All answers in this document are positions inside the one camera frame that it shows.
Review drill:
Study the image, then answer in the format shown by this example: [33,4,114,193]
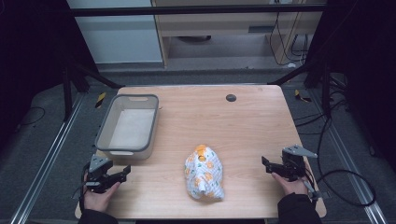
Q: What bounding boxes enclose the black hanging cables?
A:
[268,0,310,67]

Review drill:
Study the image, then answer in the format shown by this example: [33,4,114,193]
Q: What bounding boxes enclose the black horizontal bar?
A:
[70,4,327,18]

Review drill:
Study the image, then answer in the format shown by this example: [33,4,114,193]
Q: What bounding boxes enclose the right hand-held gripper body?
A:
[269,145,318,182]

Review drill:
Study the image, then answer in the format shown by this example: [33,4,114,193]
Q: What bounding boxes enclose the white cabinet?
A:
[66,0,164,65]

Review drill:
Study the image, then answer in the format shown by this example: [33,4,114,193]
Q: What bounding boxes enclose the white grey-rimmed plastic basket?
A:
[94,93,160,161]

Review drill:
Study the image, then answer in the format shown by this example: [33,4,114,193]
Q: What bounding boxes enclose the person's right hand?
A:
[271,172,310,197]

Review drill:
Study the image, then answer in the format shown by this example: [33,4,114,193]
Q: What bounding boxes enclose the white orange patterned cloth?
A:
[184,144,225,201]

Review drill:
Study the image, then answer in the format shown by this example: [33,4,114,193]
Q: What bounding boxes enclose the thin black floor cable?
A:
[15,105,47,132]

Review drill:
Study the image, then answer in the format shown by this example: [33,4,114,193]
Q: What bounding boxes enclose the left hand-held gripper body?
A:
[83,154,121,194]

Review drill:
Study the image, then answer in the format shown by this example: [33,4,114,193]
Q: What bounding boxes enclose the light wooden shelf unit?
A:
[151,0,328,68]

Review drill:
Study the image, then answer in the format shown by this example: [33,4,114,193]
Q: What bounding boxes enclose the wooden desk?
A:
[74,84,327,220]

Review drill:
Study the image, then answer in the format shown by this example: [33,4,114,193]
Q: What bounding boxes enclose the yellow black striped tape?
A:
[294,89,312,104]
[94,91,107,109]

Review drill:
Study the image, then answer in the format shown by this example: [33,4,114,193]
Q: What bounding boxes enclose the person's left hand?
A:
[82,173,121,214]

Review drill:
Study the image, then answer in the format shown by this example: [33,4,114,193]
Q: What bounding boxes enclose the aluminium floor rail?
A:
[309,90,390,224]
[8,92,86,224]

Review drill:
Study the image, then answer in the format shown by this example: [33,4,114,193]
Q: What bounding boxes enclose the black metal stand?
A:
[61,59,125,122]
[268,55,332,119]

